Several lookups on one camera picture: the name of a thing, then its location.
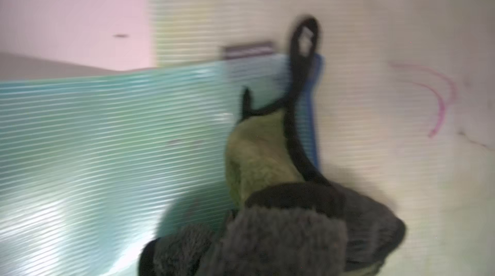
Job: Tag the large teal document bag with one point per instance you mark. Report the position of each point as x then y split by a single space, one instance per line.
93 168

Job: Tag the green and grey cleaning cloth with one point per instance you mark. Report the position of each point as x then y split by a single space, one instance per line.
289 219

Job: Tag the pale green document bag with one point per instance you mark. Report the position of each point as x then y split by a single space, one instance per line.
405 107

